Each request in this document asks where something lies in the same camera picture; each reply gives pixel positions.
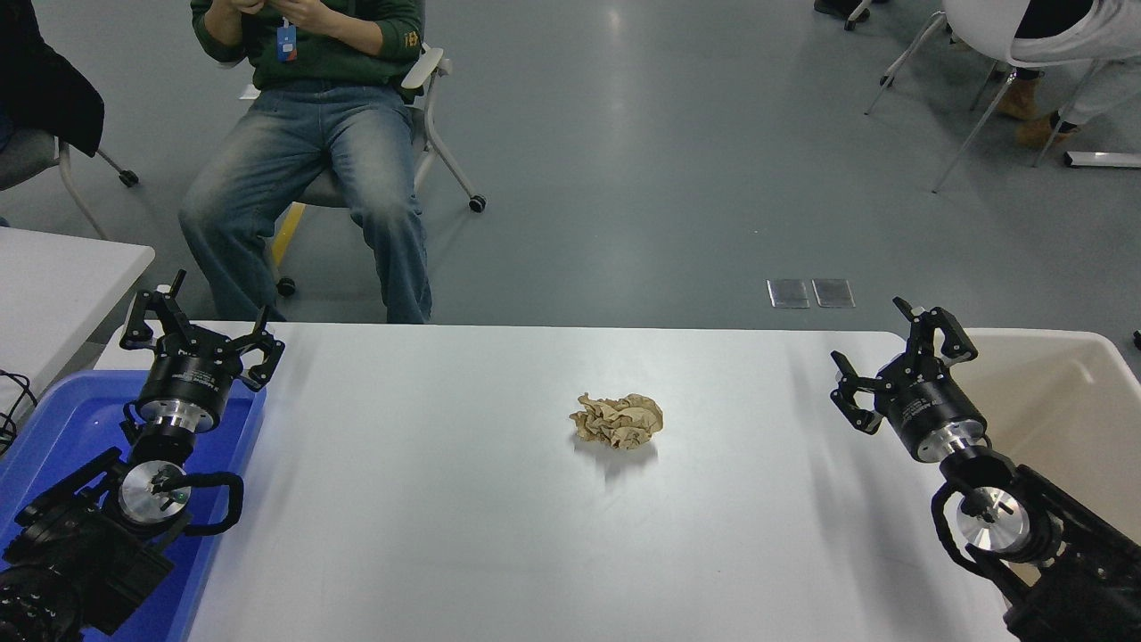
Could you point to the person's right hand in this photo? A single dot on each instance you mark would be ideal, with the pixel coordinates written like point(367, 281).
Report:
point(246, 6)

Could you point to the grey wheeled office chair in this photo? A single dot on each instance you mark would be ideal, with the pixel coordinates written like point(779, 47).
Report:
point(27, 152)
point(428, 71)

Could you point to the white side table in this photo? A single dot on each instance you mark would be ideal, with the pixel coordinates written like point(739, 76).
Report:
point(53, 294)

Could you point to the crumpled tan paper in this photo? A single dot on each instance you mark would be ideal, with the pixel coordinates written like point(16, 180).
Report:
point(619, 421)

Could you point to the person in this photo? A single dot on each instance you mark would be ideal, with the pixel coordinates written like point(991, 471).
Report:
point(1087, 36)
point(294, 160)
point(45, 80)
point(838, 7)

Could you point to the white chair with metal legs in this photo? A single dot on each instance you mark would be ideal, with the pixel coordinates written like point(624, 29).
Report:
point(980, 27)

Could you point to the large beige plastic bin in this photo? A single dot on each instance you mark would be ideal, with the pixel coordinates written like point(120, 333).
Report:
point(1070, 401)

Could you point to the white paper scrap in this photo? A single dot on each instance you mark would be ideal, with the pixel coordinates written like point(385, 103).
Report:
point(249, 91)

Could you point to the person's left hand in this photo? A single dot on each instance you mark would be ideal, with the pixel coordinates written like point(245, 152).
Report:
point(308, 12)

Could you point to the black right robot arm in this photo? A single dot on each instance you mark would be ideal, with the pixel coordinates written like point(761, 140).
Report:
point(994, 522)

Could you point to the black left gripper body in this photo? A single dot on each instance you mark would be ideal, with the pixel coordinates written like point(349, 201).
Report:
point(192, 379)

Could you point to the white metal bar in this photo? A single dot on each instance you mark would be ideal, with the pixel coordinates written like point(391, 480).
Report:
point(1105, 160)

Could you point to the metal floor plate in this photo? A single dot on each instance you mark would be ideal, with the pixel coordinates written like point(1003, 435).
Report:
point(789, 294)
point(833, 293)

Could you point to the blue plastic tray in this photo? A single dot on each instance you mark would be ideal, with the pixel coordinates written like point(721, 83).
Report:
point(62, 419)

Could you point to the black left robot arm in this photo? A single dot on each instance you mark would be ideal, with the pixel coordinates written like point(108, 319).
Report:
point(85, 553)

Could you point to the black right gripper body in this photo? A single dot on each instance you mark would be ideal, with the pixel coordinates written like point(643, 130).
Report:
point(931, 406)

